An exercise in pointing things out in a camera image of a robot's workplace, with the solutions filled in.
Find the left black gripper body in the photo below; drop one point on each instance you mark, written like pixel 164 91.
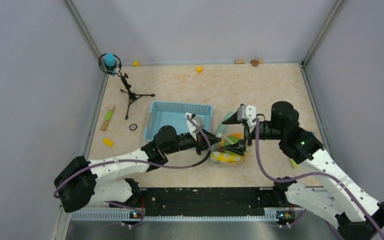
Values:
pixel 185 142

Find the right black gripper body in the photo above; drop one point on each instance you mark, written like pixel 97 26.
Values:
pixel 268 131

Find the yellow banana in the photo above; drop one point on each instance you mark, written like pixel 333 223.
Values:
pixel 225 158

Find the light blue plastic basket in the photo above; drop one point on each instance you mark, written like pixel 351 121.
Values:
pixel 163 113

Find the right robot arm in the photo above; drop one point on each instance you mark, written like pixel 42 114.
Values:
pixel 324 189

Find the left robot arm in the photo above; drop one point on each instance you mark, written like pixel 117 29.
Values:
pixel 83 182

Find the teal foam roller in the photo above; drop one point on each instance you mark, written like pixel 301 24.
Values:
pixel 222 129

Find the light green block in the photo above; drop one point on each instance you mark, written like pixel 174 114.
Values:
pixel 294 165

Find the yellow block left side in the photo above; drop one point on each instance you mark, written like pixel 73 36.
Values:
pixel 108 142

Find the yellow cube on table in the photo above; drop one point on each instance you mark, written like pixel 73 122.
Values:
pixel 199 69

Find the green wooden stick toy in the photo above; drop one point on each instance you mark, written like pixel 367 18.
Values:
pixel 107 118

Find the blue microphone on tripod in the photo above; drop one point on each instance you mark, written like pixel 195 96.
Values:
pixel 111 64

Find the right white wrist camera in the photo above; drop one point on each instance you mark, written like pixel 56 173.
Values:
pixel 246 115

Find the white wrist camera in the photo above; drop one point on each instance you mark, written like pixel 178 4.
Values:
pixel 246 115
pixel 194 123

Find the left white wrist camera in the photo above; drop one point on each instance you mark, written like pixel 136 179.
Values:
pixel 194 123

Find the cork at wall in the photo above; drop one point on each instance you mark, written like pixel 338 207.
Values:
pixel 240 61

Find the brown nut at wall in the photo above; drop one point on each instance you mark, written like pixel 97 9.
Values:
pixel 254 62

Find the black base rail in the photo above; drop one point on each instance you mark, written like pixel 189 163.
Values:
pixel 207 201

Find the yellow block at wall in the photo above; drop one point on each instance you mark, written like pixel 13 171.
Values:
pixel 136 64

